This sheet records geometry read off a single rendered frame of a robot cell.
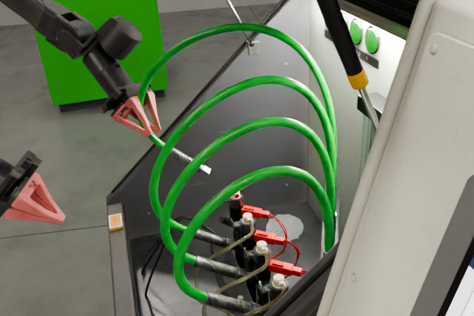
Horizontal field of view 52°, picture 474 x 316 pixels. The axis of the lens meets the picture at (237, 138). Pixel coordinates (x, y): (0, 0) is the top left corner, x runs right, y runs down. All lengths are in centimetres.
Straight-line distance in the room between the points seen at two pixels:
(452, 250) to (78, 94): 394
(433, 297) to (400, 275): 5
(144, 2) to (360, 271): 363
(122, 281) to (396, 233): 67
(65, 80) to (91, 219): 160
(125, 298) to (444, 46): 76
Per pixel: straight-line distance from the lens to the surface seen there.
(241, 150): 126
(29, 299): 254
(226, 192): 63
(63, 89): 423
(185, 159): 99
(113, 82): 98
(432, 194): 46
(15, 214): 75
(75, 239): 280
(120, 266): 108
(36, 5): 105
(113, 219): 120
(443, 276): 45
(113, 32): 97
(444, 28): 47
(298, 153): 132
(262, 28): 87
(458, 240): 43
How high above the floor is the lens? 165
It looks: 28 degrees down
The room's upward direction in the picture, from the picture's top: 3 degrees counter-clockwise
